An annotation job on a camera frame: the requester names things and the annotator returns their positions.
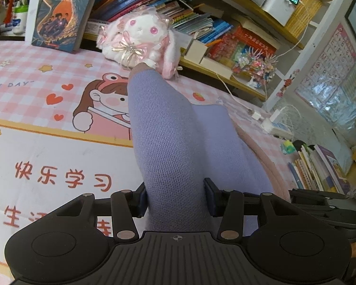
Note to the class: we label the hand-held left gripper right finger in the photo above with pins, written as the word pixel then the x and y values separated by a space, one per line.
pixel 210 197

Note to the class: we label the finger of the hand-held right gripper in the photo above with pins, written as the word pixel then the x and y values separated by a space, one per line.
pixel 307 199

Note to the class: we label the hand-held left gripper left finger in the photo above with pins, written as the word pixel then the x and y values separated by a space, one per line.
pixel 142 203

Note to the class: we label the purple and brown knit sweater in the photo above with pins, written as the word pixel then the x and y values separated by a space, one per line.
pixel 172 154

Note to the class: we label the stack of notebooks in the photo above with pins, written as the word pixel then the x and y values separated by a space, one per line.
pixel 320 169

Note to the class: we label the small green toy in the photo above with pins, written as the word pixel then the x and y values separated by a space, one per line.
pixel 287 147

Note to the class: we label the white power strip with adapter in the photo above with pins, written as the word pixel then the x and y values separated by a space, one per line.
pixel 277 127

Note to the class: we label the small white plug adapter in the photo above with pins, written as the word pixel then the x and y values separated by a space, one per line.
pixel 256 115

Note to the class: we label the red cartoon sticker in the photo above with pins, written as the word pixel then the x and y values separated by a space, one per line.
pixel 287 83

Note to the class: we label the flat white box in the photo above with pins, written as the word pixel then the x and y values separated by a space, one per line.
pixel 216 66

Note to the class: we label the colourful flower ornament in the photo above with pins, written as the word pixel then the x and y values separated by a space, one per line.
pixel 255 65

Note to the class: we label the small cream box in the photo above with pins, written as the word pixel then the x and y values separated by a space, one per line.
pixel 195 50

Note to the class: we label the white pink plush bunny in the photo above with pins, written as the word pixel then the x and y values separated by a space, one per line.
pixel 142 26

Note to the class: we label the row of colourful books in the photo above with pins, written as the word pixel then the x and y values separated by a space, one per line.
pixel 172 9

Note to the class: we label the dark fantasy novel book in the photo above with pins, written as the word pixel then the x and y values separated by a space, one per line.
pixel 65 14

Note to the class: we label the red tassel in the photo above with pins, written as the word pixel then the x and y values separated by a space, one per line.
pixel 9 6

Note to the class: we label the alphabet wall poster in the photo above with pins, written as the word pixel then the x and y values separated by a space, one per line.
pixel 335 77

